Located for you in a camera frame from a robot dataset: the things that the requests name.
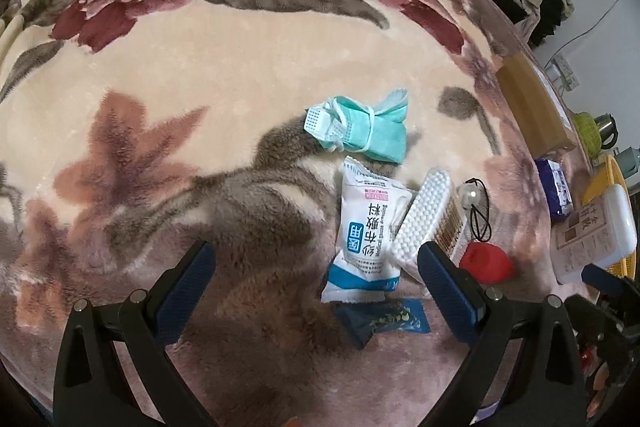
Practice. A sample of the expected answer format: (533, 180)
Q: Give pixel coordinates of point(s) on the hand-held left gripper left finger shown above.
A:
(187, 287)

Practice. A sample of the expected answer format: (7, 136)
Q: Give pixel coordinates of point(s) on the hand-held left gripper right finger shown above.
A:
(447, 292)

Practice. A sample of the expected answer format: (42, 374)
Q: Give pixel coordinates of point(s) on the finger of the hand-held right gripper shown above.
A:
(595, 274)

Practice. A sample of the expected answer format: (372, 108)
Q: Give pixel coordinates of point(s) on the red round cap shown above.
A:
(487, 262)

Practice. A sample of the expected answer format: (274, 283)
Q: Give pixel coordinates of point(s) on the dark blue wrapper packet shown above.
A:
(380, 319)

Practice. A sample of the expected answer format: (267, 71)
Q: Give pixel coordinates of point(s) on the cotton swab pack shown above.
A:
(420, 212)

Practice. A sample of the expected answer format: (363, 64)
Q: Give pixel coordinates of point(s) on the white and blue gauze packet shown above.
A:
(365, 232)

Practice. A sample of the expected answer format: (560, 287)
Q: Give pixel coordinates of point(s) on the green face mask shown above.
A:
(380, 132)

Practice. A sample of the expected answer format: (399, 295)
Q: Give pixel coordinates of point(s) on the white labelled bottle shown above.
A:
(595, 237)

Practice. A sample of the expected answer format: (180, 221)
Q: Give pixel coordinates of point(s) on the blue tissue pack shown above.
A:
(552, 189)

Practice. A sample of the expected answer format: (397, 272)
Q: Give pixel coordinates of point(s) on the yellow plastic basket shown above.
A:
(607, 172)

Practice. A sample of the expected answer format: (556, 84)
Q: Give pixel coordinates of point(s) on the steel kettle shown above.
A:
(607, 129)

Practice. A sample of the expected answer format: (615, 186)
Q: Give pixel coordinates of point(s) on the floral fleece blanket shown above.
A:
(200, 107)

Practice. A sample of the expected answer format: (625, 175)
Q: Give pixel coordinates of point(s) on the white power socket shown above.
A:
(565, 72)

